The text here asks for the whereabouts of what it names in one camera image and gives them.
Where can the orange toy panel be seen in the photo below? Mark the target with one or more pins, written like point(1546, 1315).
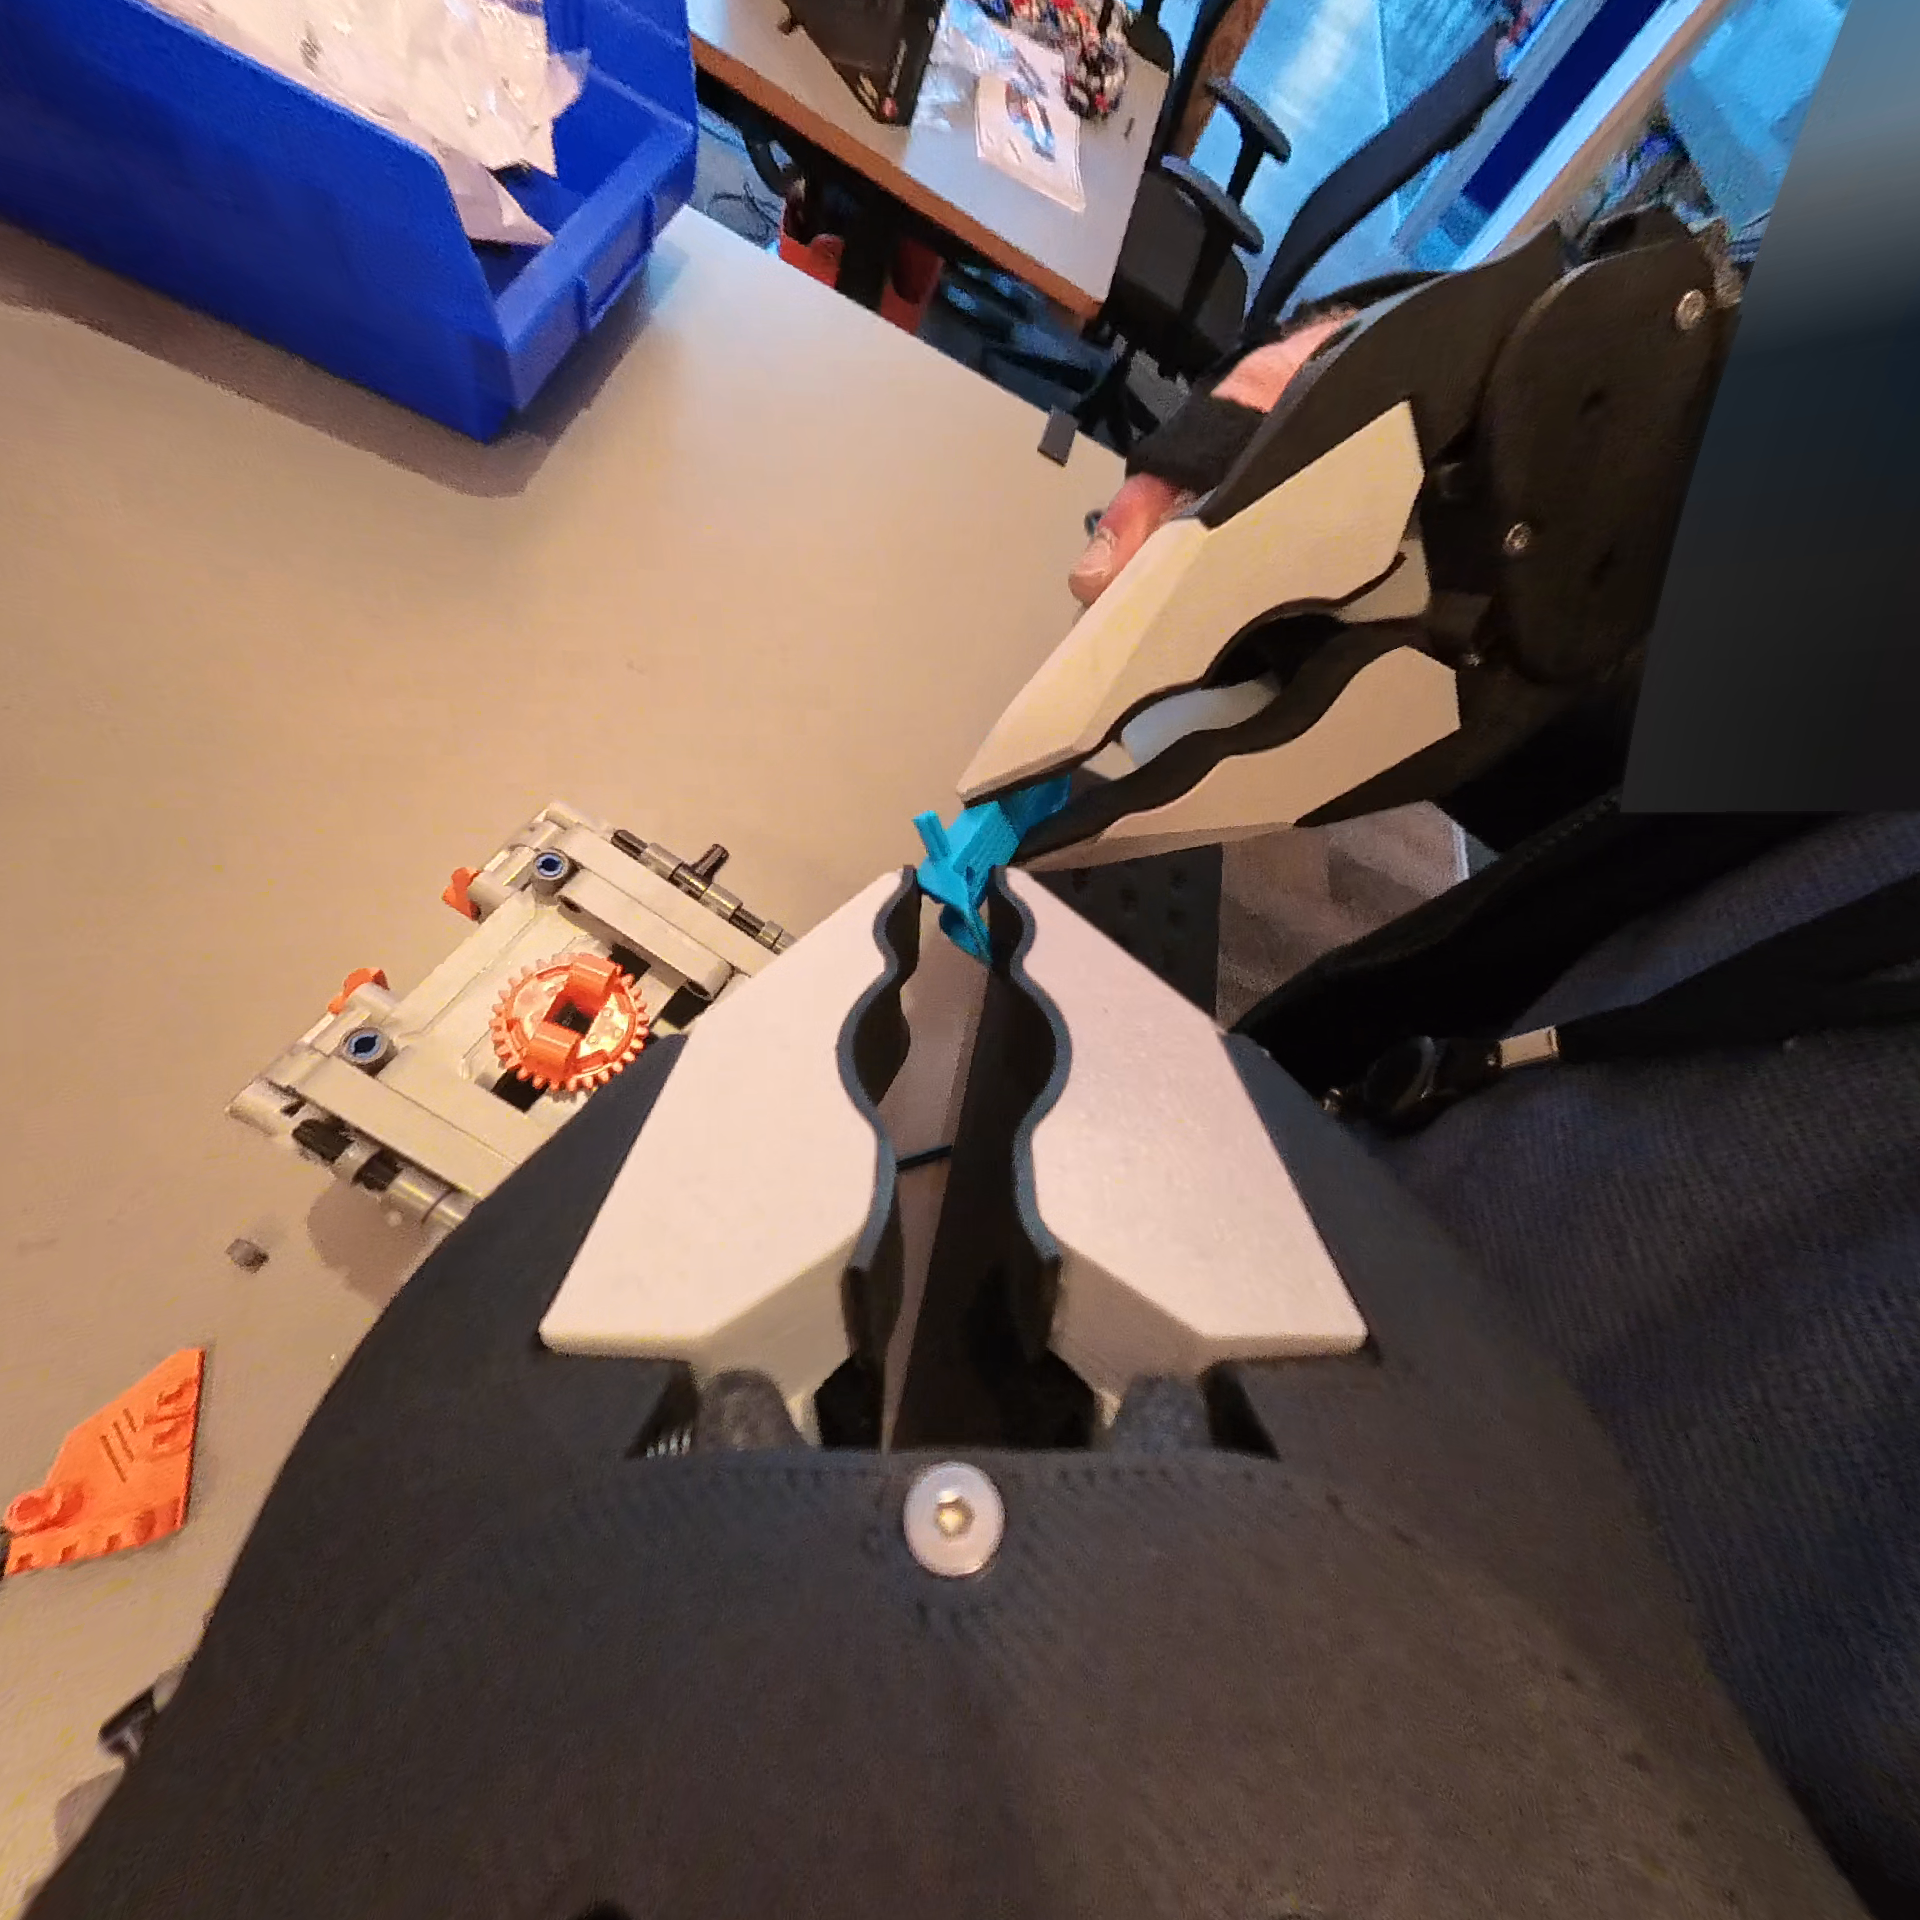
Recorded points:
point(120, 1468)

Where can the person's right hand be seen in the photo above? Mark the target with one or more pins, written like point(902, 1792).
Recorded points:
point(1124, 525)

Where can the printed instruction sheet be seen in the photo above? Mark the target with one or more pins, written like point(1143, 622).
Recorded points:
point(1030, 145)

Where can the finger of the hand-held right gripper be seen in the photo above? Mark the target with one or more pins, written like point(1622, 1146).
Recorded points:
point(1272, 525)
point(1320, 754)

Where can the wood-edged side table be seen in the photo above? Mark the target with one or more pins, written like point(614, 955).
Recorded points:
point(902, 168)

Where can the blue storage bin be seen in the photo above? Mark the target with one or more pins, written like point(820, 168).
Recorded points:
point(297, 271)

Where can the grey orange toy block model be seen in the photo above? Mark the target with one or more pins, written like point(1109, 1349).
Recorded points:
point(430, 1037)

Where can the black office chair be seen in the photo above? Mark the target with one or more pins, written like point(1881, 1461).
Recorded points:
point(1178, 256)

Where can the blue plastic toy wrench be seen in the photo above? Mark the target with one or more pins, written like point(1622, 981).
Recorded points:
point(960, 873)

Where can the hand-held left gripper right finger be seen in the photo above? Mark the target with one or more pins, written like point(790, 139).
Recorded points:
point(1178, 1183)

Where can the dark perforated pad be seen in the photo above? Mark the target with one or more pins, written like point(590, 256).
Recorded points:
point(1159, 927)

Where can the small grey toy bush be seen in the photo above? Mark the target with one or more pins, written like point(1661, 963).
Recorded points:
point(243, 1260)

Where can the black box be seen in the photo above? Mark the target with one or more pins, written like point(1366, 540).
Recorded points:
point(872, 54)

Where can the clear plastic bags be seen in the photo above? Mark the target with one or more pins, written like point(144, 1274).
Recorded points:
point(430, 80)

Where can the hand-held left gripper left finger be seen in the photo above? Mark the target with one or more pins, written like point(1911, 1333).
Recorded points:
point(722, 1172)

